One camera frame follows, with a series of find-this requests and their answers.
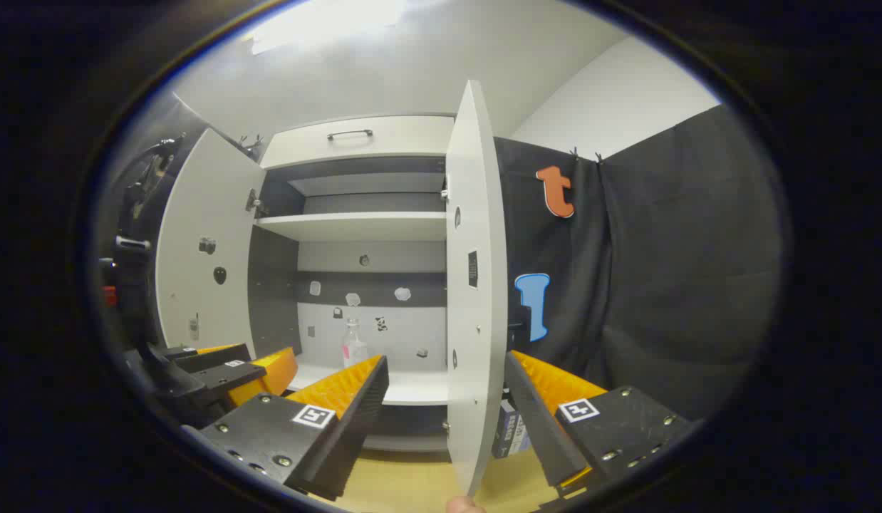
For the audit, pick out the metal door hinge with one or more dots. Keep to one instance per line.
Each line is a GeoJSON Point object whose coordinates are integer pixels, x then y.
{"type": "Point", "coordinates": [444, 190]}
{"type": "Point", "coordinates": [254, 204]}

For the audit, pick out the white and grey cabinet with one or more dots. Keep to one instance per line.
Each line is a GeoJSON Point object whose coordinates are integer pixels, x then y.
{"type": "Point", "coordinates": [373, 288]}

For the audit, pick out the clear plastic bottle pink label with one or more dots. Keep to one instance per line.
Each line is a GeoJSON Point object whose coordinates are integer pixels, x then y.
{"type": "Point", "coordinates": [353, 345]}

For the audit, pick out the white cabinet door cat sticker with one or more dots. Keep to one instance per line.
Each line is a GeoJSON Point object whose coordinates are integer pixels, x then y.
{"type": "Point", "coordinates": [476, 320]}

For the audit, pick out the white cabinet door camera sticker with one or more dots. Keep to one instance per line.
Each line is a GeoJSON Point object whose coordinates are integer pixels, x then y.
{"type": "Point", "coordinates": [206, 299]}

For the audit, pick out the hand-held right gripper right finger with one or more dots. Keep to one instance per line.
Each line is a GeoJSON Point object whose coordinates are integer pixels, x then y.
{"type": "Point", "coordinates": [537, 420]}

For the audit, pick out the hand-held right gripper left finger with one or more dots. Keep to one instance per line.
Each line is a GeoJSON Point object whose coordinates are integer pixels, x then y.
{"type": "Point", "coordinates": [355, 420]}

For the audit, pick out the white cabinet shelf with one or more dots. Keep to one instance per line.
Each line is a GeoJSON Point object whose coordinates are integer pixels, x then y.
{"type": "Point", "coordinates": [412, 388]}
{"type": "Point", "coordinates": [355, 226]}

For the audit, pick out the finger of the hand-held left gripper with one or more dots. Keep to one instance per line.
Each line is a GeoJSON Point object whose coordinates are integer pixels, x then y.
{"type": "Point", "coordinates": [231, 377]}
{"type": "Point", "coordinates": [213, 356]}

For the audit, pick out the grey book-shaped box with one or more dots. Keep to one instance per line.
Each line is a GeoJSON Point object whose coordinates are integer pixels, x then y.
{"type": "Point", "coordinates": [516, 434]}

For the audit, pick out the black equipment stand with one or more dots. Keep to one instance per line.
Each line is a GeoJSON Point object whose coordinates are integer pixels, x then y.
{"type": "Point", "coordinates": [138, 199]}

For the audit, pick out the white cabinet drawer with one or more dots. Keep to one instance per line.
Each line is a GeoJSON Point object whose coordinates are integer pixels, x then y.
{"type": "Point", "coordinates": [412, 139]}

